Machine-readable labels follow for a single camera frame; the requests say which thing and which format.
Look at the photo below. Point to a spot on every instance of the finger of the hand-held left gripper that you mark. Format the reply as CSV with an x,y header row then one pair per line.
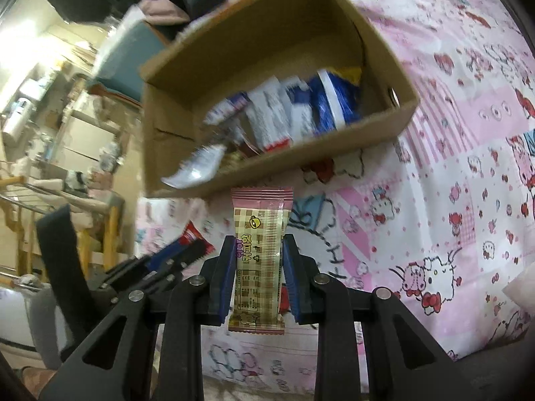
x,y
190,259
167,255

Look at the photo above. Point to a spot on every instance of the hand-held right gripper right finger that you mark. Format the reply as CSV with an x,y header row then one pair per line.
x,y
292,296

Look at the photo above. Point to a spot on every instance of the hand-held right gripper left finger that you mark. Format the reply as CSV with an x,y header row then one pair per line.
x,y
223,292

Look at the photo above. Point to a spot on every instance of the red and blue snack packet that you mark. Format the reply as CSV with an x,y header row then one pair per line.
x,y
194,236

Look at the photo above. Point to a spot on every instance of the yellow checked snack bar packet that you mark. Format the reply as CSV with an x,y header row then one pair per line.
x,y
259,255

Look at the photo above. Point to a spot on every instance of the white and brown snack packet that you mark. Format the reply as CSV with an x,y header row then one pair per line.
x,y
196,167

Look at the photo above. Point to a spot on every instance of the cardboard box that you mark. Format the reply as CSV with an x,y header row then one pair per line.
x,y
175,104

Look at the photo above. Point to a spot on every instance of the white snack packet red end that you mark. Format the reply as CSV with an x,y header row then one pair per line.
x,y
269,117

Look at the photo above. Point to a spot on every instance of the white and navy snack packet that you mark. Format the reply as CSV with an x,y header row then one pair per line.
x,y
303,108

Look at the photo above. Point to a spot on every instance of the yellow wooden rack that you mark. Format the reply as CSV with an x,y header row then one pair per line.
x,y
50,217

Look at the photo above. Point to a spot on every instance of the white cabinet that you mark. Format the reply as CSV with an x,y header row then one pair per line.
x,y
90,138

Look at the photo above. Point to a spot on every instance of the pink printed blanket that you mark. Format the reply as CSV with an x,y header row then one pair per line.
x,y
439,175

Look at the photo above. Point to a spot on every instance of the teal cushion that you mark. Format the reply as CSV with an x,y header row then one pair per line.
x,y
129,58

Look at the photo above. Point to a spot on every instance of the blue snack bag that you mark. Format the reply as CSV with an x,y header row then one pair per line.
x,y
334,100

